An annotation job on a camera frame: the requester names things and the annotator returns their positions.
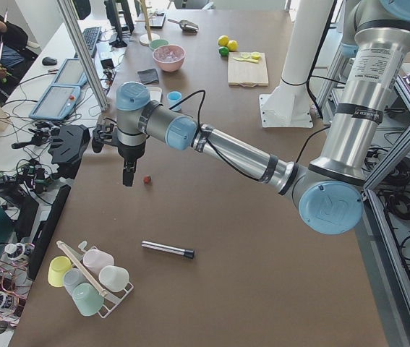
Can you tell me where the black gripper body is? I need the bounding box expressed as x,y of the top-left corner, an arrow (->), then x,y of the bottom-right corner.
118,142 -> 145,170

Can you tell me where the red strawberry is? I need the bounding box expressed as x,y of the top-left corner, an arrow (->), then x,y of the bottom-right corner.
143,175 -> 152,184

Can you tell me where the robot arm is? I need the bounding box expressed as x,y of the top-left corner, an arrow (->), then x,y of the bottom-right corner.
116,1 -> 410,234

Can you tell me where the light blue plastic cup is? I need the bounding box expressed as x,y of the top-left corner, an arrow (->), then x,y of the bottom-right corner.
167,90 -> 182,112

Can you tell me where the pink plastic cup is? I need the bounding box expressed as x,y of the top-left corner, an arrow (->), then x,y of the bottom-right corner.
82,249 -> 114,276

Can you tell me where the pink bowl of ice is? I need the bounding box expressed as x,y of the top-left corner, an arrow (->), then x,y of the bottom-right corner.
153,45 -> 186,72

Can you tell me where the white plastic cup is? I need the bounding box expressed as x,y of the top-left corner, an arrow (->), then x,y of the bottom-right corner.
98,265 -> 129,292

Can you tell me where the yellow plastic cup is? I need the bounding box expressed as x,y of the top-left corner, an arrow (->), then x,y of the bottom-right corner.
48,256 -> 72,288

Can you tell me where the grey-blue plastic cup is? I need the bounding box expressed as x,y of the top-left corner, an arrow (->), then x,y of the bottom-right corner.
63,267 -> 86,296

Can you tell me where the green plastic cup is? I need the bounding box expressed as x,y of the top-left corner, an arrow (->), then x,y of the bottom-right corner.
72,283 -> 104,317

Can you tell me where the metal ice scoop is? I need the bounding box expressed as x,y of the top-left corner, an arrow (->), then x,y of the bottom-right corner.
168,18 -> 199,33

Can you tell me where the black plastic fixture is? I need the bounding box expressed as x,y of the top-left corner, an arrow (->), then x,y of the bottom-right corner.
48,125 -> 90,179

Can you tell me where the cream rabbit tray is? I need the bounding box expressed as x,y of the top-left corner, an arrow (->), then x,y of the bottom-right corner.
147,86 -> 163,103

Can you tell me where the long black bar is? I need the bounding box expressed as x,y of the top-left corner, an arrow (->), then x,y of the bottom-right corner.
27,184 -> 71,281

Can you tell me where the grey folded cloth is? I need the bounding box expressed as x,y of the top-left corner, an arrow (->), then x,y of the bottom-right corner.
137,68 -> 159,85

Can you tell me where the blue teach pendant near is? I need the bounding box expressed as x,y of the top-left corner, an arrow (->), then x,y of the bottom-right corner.
29,84 -> 81,121

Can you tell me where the blue teach pendant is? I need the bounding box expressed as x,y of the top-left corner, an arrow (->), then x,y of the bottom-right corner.
29,84 -> 81,121
54,59 -> 87,87

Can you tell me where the blue teach pendant far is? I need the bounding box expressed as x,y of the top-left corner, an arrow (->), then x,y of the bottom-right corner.
54,59 -> 87,87

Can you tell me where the steel muddler with black tip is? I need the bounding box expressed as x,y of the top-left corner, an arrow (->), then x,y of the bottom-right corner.
141,240 -> 195,259

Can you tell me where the small green bowl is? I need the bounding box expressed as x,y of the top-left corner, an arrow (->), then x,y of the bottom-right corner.
149,38 -> 169,51

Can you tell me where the wooden stand with round base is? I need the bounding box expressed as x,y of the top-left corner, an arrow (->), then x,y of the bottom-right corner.
136,0 -> 160,46

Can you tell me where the black computer mouse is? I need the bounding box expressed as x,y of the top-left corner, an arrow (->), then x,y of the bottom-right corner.
41,56 -> 58,66

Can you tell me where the black keyboard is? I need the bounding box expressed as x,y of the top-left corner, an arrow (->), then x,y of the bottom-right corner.
82,26 -> 101,58

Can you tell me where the white-capped drink bottle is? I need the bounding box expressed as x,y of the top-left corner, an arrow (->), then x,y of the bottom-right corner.
4,243 -> 34,263

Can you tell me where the wooden cutting board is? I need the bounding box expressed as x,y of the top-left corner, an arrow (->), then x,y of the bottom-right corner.
228,52 -> 269,87

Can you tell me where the green lime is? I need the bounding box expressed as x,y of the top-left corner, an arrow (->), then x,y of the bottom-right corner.
218,46 -> 229,56

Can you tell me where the yellow lemon left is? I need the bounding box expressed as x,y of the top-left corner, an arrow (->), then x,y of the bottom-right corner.
218,35 -> 229,46

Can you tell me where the yellow lemon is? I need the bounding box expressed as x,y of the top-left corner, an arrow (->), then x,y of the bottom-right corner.
218,35 -> 229,46
226,40 -> 239,52

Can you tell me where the yellow lemon right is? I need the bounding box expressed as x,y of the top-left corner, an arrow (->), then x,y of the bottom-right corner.
226,40 -> 239,52

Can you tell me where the yellow plastic knife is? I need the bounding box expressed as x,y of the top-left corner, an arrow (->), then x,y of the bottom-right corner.
232,56 -> 259,64

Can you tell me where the lemon half slice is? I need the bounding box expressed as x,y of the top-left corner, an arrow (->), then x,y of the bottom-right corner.
251,52 -> 261,60

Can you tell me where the white wire cup rack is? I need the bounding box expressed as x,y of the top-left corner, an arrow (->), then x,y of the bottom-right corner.
56,241 -> 134,319

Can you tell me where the aluminium frame post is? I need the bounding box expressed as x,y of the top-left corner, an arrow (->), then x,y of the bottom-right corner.
56,0 -> 108,111

